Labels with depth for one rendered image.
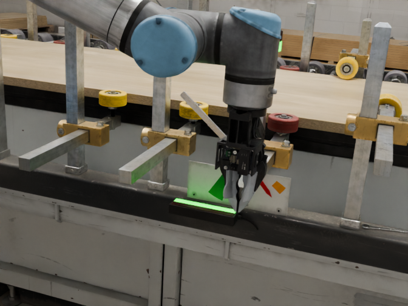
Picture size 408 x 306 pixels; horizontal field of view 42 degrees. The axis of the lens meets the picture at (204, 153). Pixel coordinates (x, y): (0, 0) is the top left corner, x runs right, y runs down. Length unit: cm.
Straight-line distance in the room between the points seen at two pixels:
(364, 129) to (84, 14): 68
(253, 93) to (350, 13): 756
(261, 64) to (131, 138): 81
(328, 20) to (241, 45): 761
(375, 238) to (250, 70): 56
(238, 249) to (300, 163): 30
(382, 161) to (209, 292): 97
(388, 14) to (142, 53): 769
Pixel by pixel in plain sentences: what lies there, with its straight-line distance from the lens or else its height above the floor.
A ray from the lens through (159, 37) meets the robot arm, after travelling 78.
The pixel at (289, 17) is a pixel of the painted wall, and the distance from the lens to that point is 863.
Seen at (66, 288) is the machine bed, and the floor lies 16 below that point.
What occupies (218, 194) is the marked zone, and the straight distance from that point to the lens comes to 134.
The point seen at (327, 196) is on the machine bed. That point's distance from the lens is 152.
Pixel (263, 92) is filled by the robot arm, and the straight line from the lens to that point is 93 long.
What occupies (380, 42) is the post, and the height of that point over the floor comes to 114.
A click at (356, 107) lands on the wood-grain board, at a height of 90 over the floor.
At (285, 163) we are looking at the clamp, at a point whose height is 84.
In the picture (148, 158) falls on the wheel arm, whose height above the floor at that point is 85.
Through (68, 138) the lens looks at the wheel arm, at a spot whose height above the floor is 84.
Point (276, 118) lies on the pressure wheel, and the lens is 138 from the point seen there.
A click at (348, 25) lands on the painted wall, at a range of 846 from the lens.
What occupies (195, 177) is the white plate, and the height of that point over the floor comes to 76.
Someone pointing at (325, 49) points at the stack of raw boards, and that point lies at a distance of 721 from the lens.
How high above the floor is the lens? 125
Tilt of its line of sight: 19 degrees down
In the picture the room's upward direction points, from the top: 4 degrees clockwise
